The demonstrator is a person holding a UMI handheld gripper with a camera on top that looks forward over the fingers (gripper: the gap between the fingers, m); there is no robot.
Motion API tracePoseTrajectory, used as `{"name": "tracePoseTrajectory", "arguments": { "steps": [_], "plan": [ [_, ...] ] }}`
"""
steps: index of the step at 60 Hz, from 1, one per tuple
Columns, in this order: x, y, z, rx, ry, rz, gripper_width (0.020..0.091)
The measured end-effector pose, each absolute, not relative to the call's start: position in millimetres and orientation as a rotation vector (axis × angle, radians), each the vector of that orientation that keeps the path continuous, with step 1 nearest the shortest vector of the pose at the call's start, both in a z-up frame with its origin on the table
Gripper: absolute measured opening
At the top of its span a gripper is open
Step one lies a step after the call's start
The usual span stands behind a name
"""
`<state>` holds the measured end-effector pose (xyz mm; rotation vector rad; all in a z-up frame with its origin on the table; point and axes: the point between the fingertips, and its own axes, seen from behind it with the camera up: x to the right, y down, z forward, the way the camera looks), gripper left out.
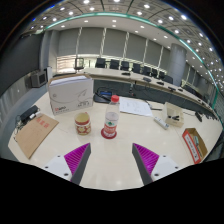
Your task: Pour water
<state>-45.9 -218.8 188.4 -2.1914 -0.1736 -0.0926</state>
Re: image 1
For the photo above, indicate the long curved conference desk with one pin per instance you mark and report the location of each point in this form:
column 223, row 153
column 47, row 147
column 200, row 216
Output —
column 110, row 74

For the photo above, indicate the brown paper envelope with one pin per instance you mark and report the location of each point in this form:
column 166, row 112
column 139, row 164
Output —
column 35, row 135

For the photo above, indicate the grey monitor on cart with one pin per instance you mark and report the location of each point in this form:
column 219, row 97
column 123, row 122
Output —
column 38, row 79

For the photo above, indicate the white paper carton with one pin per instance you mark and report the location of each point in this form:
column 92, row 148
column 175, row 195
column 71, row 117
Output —
column 70, row 96

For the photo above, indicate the clear red-capped water bottle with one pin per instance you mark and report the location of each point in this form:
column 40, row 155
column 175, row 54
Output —
column 111, row 120

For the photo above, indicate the round ceiling lights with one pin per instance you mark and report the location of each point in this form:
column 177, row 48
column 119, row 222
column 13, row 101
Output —
column 86, row 1

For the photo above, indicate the black power adapter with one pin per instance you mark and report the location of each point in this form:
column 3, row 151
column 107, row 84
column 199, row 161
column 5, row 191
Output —
column 28, row 113

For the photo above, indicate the cream desk organizer tray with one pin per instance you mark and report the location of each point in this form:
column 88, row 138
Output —
column 173, row 110

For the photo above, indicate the black desk phone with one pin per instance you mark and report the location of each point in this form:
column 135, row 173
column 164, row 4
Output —
column 101, row 96

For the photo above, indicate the red and cream mug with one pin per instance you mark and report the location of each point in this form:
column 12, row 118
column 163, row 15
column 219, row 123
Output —
column 82, row 125

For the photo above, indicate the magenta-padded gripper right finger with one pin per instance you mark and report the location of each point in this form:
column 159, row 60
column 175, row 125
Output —
column 146, row 158

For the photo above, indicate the row of black chairs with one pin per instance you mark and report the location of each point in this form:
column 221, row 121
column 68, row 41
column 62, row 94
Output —
column 115, row 63

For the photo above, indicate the white printed paper sheet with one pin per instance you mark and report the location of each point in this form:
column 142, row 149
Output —
column 135, row 106

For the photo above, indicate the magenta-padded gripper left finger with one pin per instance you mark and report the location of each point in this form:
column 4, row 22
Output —
column 76, row 158

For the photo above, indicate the red-sided cardboard box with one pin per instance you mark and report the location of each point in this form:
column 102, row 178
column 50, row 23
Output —
column 190, row 145

